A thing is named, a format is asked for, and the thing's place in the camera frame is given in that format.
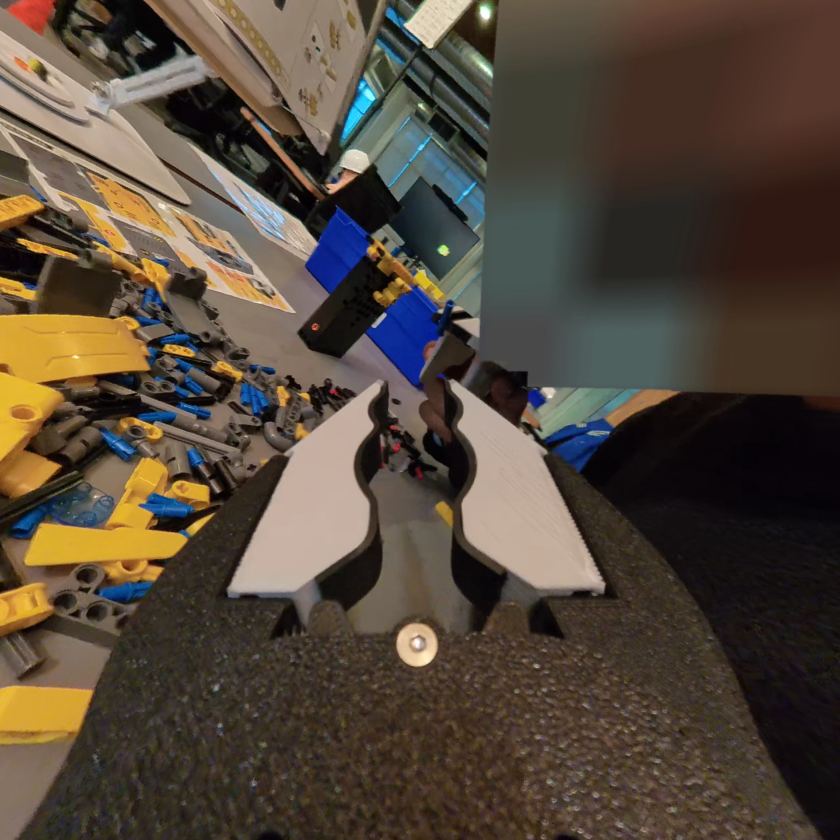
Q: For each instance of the white book stand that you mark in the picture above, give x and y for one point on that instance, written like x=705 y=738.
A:
x=131 y=157

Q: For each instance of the open instruction booklet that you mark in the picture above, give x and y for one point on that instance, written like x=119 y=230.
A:
x=308 y=59

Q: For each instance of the person's right hand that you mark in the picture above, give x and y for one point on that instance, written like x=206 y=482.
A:
x=433 y=420

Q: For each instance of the metal air duct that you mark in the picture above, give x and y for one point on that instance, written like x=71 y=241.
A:
x=459 y=59

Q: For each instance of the white hanging sign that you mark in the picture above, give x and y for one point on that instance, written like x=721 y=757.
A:
x=439 y=19

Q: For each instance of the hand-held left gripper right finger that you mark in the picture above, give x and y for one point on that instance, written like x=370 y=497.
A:
x=531 y=518

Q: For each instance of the yellow holed beam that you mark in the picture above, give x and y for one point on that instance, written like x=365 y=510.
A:
x=445 y=515

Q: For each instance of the blue striped jacket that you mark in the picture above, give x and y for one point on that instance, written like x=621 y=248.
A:
x=584 y=436

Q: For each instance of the yellow printed sheet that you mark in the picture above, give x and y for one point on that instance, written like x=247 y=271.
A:
x=229 y=275

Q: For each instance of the blue storage bin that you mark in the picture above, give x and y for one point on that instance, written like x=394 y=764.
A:
x=334 y=249

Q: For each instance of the white hard hat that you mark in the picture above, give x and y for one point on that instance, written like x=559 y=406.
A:
x=354 y=159

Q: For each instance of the yellow brick assembly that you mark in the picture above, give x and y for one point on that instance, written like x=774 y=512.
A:
x=394 y=289

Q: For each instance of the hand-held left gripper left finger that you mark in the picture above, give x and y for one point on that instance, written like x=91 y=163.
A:
x=308 y=525

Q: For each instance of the red box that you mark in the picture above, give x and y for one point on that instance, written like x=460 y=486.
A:
x=40 y=14

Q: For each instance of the pile of yellow blue bricks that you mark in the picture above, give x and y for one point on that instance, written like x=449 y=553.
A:
x=65 y=348

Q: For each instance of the dark wall monitor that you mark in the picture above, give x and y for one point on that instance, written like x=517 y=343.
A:
x=426 y=223

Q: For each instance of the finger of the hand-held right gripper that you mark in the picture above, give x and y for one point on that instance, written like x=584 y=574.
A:
x=469 y=323
x=449 y=358

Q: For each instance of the white oval tray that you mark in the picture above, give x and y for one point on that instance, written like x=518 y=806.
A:
x=39 y=79

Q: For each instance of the black tall block stand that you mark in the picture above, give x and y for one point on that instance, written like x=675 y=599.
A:
x=341 y=315

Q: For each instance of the person's right forearm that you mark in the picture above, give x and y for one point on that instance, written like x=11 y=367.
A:
x=722 y=525

